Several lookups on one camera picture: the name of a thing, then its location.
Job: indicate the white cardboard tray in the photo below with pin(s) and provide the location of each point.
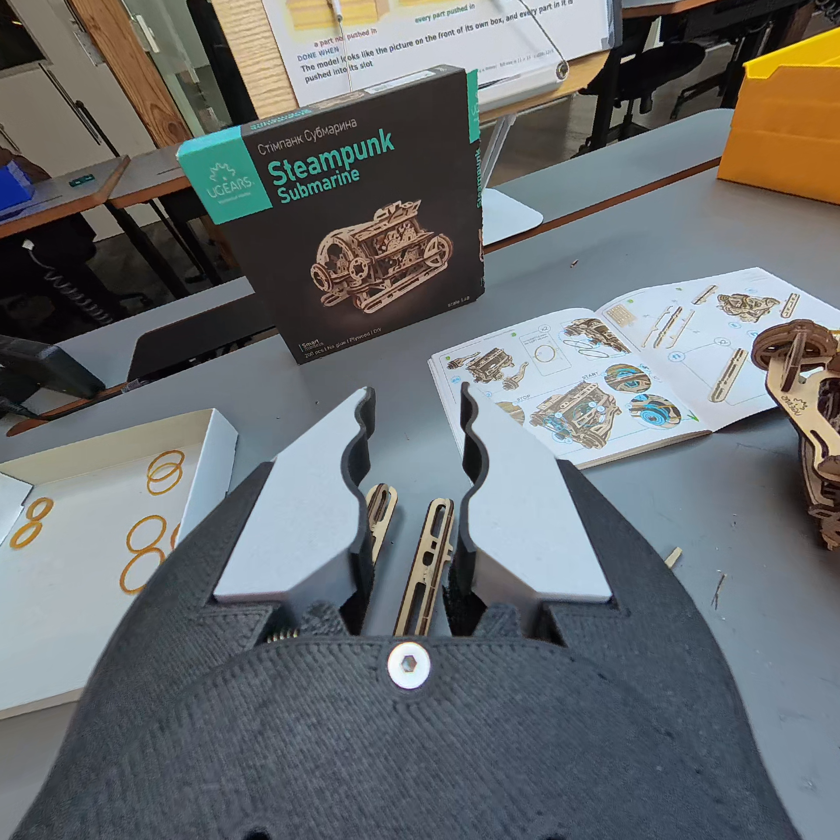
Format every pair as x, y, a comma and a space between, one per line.
79, 623

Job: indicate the blue plastic bin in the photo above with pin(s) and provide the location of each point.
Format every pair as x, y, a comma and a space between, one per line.
13, 193

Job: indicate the short wooden strip part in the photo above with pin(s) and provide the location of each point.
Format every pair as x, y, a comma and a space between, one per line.
380, 512

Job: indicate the brown wooden desk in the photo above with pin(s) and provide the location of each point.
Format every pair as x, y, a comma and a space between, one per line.
65, 197

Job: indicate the wooden submarine model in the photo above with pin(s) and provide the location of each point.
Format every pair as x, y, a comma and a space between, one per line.
804, 394

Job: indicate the scattered yellow rubber bands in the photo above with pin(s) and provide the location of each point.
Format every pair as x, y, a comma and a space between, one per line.
146, 533

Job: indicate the white instruction board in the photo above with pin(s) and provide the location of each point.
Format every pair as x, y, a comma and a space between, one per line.
426, 39

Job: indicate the black teal model kit box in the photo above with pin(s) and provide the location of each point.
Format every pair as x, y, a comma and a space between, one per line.
367, 197

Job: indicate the white metal board stand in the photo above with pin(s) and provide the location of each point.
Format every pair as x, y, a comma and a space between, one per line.
508, 210

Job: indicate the small wooden scrap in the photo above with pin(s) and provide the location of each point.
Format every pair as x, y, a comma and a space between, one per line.
673, 557

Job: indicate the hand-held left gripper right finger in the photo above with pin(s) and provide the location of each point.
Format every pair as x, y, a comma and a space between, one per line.
525, 518

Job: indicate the black device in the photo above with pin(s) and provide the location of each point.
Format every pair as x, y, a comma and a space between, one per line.
39, 367

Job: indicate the thin dark wood splinter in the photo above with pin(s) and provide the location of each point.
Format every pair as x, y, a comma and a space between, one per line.
719, 589

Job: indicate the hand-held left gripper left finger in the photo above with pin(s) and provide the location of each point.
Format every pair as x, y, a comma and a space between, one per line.
295, 525

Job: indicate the open instruction booklet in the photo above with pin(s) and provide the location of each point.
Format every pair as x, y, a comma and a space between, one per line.
656, 367

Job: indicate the black chair back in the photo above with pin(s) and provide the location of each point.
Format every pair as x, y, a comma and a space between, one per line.
197, 348

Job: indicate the yellow plastic bin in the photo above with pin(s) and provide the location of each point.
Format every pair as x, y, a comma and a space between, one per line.
787, 124

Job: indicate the long wooden strip part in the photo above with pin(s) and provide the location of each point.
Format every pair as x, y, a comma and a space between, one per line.
426, 564

